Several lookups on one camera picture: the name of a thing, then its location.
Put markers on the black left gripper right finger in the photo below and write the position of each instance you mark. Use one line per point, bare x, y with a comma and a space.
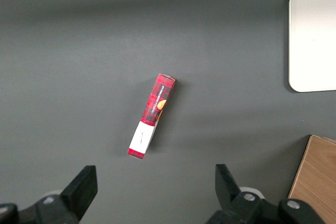
228, 192

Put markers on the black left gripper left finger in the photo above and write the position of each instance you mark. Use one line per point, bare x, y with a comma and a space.
78, 190

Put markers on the brown wooden board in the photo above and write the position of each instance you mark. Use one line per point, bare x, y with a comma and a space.
316, 176

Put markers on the red tartan shortbread box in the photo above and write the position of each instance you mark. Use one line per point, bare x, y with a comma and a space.
155, 108

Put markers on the cream plastic tray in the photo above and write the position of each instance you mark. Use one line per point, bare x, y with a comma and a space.
313, 40

